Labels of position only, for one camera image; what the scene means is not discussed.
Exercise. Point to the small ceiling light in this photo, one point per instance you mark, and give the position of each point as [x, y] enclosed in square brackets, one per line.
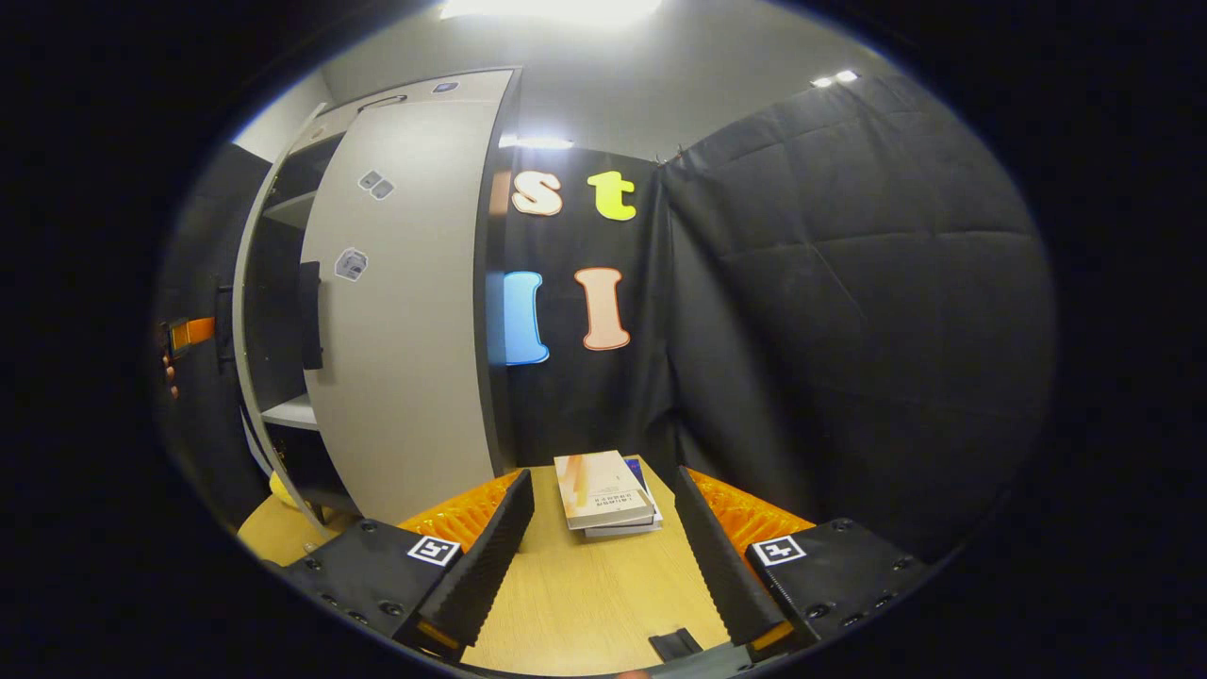
[535, 142]
[835, 78]

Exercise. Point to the grey cabinet door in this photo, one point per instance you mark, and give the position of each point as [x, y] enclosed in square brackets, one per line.
[415, 330]
[238, 339]

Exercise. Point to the grey cabinet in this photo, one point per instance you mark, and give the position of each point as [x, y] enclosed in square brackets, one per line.
[283, 311]

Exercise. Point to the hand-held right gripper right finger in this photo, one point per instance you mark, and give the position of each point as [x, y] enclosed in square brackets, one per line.
[721, 556]

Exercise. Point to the blue cover book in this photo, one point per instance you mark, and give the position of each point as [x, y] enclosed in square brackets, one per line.
[653, 500]

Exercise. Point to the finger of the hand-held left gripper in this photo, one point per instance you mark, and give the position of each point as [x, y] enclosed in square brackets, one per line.
[193, 332]

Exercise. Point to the grey cabinet drawer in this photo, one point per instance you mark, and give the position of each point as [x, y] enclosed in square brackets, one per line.
[471, 87]

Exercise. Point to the white orange cover book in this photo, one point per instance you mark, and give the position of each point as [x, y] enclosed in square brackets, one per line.
[603, 490]

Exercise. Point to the large ceiling light panel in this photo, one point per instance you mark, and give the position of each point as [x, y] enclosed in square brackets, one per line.
[547, 9]

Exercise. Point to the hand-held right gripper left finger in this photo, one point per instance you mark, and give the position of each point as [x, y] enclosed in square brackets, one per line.
[481, 556]

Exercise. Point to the black backdrop cloth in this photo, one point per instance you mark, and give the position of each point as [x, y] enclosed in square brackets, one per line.
[849, 311]
[203, 424]

